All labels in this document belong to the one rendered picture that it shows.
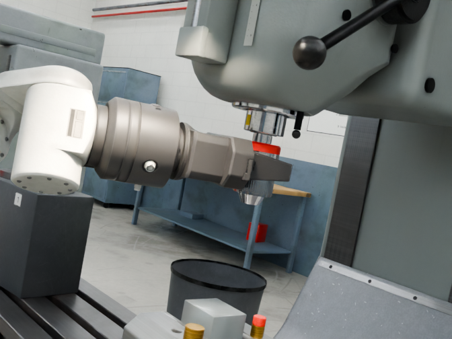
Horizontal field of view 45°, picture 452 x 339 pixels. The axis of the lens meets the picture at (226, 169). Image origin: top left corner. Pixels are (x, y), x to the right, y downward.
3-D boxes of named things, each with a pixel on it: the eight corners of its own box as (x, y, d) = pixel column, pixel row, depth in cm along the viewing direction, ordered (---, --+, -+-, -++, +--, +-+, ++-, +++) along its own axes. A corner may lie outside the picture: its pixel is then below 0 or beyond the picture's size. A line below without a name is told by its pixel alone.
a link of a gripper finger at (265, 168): (285, 185, 63) (236, 177, 61) (290, 159, 63) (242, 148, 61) (291, 187, 62) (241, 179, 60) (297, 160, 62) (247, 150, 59)
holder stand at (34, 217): (19, 299, 95) (38, 186, 94) (-36, 263, 109) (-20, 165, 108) (78, 293, 104) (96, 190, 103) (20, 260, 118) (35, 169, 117)
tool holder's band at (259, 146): (253, 150, 61) (255, 141, 61) (233, 146, 65) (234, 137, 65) (287, 156, 63) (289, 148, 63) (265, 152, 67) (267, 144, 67)
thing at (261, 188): (245, 194, 61) (253, 150, 61) (224, 187, 65) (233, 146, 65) (279, 199, 64) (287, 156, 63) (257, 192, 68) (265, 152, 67)
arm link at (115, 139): (146, 87, 57) (31, 61, 53) (136, 185, 53) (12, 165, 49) (122, 127, 67) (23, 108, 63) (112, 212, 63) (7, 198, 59)
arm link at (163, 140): (261, 124, 57) (151, 99, 53) (243, 214, 58) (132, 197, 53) (222, 120, 69) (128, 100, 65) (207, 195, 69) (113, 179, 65)
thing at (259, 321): (255, 340, 66) (259, 319, 66) (247, 334, 67) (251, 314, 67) (265, 338, 67) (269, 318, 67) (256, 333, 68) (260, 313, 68)
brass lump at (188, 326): (190, 347, 59) (192, 331, 59) (178, 339, 61) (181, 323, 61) (205, 345, 61) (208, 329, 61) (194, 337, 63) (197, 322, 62)
